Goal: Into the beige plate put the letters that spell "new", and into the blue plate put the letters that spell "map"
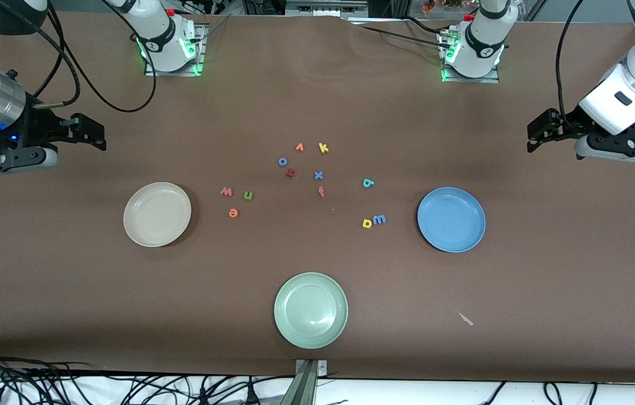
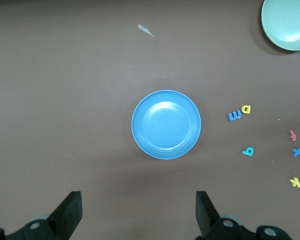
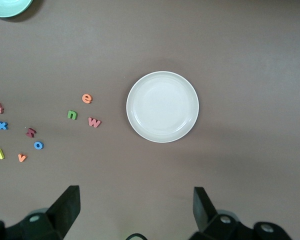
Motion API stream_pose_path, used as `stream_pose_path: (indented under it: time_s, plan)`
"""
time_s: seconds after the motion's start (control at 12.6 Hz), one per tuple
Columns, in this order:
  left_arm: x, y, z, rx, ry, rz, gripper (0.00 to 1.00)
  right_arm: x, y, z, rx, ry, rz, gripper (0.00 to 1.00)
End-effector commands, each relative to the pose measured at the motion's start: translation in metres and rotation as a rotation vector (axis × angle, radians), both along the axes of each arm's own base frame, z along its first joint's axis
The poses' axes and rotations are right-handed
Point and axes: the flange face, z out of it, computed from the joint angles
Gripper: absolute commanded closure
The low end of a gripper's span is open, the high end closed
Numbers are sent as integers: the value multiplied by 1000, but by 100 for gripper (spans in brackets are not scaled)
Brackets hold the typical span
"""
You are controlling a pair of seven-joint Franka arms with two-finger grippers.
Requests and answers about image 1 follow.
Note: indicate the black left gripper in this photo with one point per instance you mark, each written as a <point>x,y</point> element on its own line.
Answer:
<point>566,122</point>

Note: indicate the yellow foam letter k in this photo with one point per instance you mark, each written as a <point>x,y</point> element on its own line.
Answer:
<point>321,148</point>

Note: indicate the blue foam letter m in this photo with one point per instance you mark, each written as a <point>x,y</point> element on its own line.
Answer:
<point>379,220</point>

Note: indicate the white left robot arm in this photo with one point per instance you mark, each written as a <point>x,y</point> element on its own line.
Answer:
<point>486,34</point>

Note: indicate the brown table cover sheet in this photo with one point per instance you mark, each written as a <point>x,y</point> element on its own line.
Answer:
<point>317,101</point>

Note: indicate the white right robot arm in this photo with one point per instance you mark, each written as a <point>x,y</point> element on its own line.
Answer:
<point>160,34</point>

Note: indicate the small white paper scrap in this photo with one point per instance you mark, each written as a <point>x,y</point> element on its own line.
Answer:
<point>465,318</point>

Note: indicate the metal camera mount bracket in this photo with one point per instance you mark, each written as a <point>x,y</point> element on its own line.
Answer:
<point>310,368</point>

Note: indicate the blue round plate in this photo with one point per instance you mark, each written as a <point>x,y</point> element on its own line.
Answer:
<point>451,219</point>

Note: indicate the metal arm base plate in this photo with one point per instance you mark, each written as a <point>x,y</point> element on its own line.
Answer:
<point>491,80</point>
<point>200,62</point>

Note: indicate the aluminium frame rail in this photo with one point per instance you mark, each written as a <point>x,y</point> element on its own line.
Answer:
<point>325,7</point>

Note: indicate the beige round plate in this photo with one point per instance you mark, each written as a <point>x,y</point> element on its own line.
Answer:
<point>157,214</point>

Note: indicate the pink foam letter w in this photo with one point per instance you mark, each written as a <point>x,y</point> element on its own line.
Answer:
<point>226,193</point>

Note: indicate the orange background object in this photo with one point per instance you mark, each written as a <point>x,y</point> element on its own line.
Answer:
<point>428,5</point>

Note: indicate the pale green round plate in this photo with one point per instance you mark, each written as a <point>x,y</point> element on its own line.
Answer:
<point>310,310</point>

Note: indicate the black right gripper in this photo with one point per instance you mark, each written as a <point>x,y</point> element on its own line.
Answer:
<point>39,128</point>

